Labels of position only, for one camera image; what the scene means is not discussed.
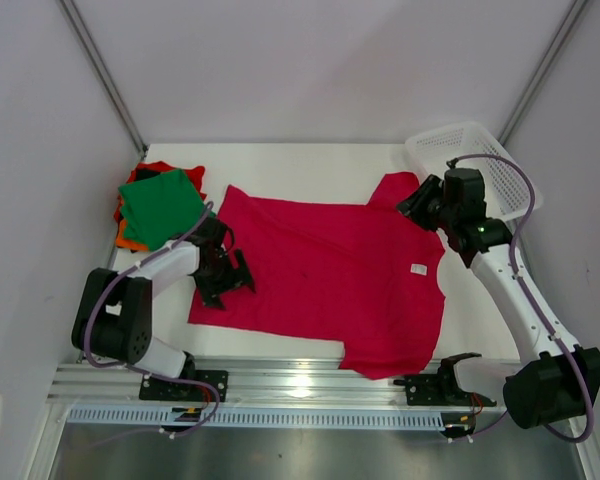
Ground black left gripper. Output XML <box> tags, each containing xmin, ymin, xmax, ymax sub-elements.
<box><xmin>193</xmin><ymin>249</ymin><xmax>254</xmax><ymax>310</ymax></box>

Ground crimson t shirt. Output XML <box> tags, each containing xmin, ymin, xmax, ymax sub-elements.
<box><xmin>189</xmin><ymin>172</ymin><xmax>445</xmax><ymax>380</ymax></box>

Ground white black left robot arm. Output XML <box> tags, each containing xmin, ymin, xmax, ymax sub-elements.
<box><xmin>71</xmin><ymin>217</ymin><xmax>255</xmax><ymax>400</ymax></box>

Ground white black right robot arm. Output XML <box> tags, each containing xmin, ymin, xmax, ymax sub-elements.
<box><xmin>396</xmin><ymin>168</ymin><xmax>600</xmax><ymax>443</ymax></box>

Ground white plastic basket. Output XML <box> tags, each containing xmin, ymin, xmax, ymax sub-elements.
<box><xmin>405</xmin><ymin>121</ymin><xmax>530</xmax><ymax>222</ymax></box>

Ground green folded t shirt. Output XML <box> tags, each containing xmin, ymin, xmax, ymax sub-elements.
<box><xmin>118</xmin><ymin>169</ymin><xmax>205</xmax><ymax>251</ymax></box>

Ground red folded t shirt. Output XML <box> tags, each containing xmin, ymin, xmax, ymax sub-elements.
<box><xmin>126</xmin><ymin>161</ymin><xmax>207</xmax><ymax>200</ymax></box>

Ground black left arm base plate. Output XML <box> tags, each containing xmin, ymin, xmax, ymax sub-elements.
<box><xmin>139</xmin><ymin>370</ymin><xmax>229</xmax><ymax>402</ymax></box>

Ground aluminium front rail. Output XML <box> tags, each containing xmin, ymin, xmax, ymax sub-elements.
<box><xmin>46</xmin><ymin>357</ymin><xmax>413</xmax><ymax>410</ymax></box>

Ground white slotted cable duct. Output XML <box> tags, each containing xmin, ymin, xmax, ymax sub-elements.
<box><xmin>67</xmin><ymin>405</ymin><xmax>445</xmax><ymax>432</ymax></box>

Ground left aluminium corner post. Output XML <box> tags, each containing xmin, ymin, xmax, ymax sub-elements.
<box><xmin>56</xmin><ymin>0</ymin><xmax>148</xmax><ymax>157</ymax></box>

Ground aluminium corner post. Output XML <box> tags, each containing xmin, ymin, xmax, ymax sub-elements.
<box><xmin>497</xmin><ymin>0</ymin><xmax>595</xmax><ymax>145</ymax></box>
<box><xmin>56</xmin><ymin>0</ymin><xmax>148</xmax><ymax>157</ymax></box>

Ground right aluminium corner post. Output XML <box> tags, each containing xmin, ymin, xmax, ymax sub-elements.
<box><xmin>497</xmin><ymin>0</ymin><xmax>595</xmax><ymax>145</ymax></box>

